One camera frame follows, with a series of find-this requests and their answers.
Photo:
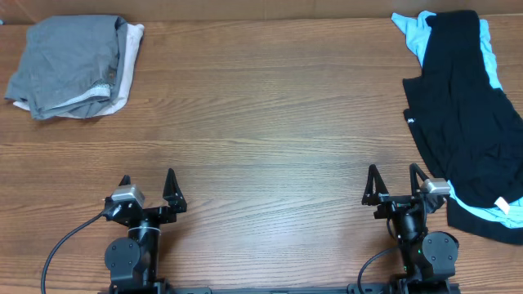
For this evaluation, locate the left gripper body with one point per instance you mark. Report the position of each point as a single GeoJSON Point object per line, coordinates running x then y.
{"type": "Point", "coordinates": [161, 214]}

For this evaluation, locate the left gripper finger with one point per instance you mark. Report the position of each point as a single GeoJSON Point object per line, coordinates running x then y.
{"type": "Point", "coordinates": [126, 180]}
{"type": "Point", "coordinates": [171, 190]}

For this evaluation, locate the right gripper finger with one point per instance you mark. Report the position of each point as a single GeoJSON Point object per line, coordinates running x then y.
{"type": "Point", "coordinates": [416, 174]}
{"type": "Point", "coordinates": [375, 189]}

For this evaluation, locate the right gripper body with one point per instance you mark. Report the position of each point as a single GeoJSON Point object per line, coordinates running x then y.
{"type": "Point", "coordinates": [393, 204]}

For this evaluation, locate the black t-shirt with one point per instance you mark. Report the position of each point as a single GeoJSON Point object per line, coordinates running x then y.
{"type": "Point", "coordinates": [472, 132]}

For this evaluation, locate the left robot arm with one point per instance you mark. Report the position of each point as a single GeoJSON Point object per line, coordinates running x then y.
{"type": "Point", "coordinates": [133, 261]}

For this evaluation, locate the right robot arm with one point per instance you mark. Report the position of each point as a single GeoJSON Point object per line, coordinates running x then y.
{"type": "Point", "coordinates": [428, 257]}

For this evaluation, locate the light blue t-shirt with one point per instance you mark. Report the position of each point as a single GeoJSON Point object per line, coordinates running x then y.
{"type": "Point", "coordinates": [417, 33]}

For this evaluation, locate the folded grey shorts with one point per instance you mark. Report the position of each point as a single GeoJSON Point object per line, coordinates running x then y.
{"type": "Point", "coordinates": [65, 55]}

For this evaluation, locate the folded white garment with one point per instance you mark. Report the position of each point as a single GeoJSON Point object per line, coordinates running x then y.
{"type": "Point", "coordinates": [101, 98]}

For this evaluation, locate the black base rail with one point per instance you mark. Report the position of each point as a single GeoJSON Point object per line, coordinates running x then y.
{"type": "Point", "coordinates": [278, 290]}

